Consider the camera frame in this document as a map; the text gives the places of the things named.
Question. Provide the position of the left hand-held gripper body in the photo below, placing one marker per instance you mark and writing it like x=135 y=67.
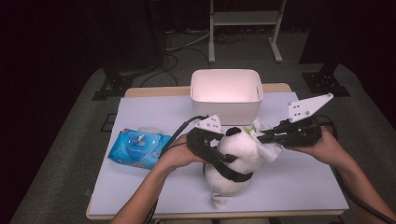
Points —
x=199 y=146

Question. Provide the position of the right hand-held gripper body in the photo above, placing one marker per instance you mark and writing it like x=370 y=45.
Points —
x=303 y=135

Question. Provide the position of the panda plush toy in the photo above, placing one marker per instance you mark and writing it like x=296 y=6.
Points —
x=239 y=149

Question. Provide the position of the white plastic storage box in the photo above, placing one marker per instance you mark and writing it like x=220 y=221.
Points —
x=225 y=105

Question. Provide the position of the blue wet wipe pack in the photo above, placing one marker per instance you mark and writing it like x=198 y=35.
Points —
x=124 y=152

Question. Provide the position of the person's left hand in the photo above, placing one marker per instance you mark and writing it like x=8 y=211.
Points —
x=174 y=157

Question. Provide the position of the person's right hand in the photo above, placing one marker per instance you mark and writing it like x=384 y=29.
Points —
x=330 y=151

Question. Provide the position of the black stand base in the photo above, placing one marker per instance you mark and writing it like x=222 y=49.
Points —
x=325 y=84
x=115 y=85

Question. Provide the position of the wooden table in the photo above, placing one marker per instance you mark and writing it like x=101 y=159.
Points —
x=155 y=91

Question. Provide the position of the black square floor plate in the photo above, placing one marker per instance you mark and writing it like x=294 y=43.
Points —
x=108 y=123

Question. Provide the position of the white metal stand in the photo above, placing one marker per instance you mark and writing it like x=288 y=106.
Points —
x=244 y=18

